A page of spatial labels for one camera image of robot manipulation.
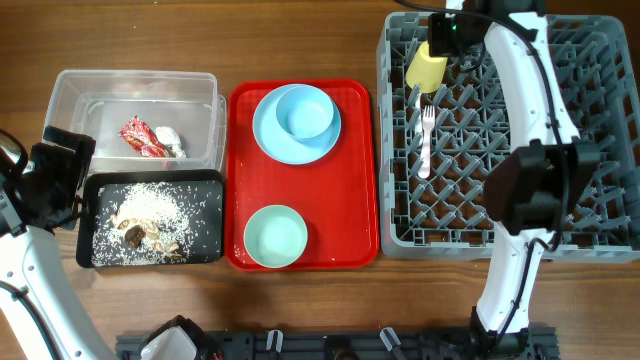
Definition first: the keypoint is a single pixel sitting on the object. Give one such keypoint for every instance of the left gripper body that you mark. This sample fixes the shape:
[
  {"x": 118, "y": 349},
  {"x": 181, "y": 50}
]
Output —
[{"x": 57, "y": 174}]

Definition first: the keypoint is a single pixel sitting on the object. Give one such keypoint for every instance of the red snack wrapper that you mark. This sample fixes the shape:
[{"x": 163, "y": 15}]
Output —
[{"x": 139, "y": 136}]

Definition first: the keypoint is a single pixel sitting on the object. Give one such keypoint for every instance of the white tissue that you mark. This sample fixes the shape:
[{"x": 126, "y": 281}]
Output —
[{"x": 170, "y": 139}]

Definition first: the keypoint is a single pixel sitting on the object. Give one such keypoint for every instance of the light blue plate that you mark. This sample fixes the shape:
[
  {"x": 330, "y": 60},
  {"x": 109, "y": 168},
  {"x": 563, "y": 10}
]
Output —
[{"x": 278, "y": 145}]

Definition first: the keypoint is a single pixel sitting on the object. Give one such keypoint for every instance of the green bowl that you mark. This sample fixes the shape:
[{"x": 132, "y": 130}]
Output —
[{"x": 275, "y": 236}]

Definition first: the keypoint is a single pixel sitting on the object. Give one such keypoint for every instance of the light blue small bowl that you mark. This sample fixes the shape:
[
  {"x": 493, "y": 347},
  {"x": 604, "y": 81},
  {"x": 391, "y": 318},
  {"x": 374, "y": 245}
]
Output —
[{"x": 304, "y": 112}]

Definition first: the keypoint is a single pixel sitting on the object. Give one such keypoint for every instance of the white plastic spoon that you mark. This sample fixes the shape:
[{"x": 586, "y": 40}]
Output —
[{"x": 418, "y": 115}]

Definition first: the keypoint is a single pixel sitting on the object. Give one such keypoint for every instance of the white plastic fork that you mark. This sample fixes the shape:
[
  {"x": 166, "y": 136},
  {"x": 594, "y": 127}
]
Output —
[{"x": 427, "y": 122}]

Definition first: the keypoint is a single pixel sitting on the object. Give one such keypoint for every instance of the yellow plastic cup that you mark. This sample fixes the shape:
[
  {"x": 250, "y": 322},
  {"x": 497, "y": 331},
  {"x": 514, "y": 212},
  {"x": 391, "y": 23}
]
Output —
[{"x": 426, "y": 71}]

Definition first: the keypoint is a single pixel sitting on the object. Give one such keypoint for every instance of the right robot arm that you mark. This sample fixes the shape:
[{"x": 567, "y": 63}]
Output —
[{"x": 530, "y": 193}]

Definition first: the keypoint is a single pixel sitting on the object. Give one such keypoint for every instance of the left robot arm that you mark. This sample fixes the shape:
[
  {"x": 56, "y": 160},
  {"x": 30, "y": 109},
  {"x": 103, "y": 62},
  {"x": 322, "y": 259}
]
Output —
[{"x": 37, "y": 298}]

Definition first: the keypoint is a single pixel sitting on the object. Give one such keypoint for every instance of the grey dishwasher rack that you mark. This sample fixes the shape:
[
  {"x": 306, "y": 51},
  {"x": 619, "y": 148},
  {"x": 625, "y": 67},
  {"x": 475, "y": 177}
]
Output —
[{"x": 443, "y": 216}]

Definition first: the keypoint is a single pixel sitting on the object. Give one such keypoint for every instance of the clear plastic bin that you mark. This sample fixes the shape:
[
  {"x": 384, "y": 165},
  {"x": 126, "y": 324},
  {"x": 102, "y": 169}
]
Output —
[{"x": 98, "y": 103}]

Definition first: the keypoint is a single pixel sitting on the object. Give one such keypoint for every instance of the black tray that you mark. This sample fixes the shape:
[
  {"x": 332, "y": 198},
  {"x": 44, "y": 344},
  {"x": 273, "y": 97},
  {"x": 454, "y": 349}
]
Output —
[{"x": 95, "y": 182}]

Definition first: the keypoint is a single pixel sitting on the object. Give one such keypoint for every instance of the food scraps and rice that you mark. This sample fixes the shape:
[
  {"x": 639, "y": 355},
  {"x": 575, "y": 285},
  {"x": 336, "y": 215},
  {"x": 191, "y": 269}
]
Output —
[{"x": 158, "y": 223}]

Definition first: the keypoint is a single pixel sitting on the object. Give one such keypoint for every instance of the red serving tray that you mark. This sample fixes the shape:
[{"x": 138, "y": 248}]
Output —
[{"x": 336, "y": 195}]

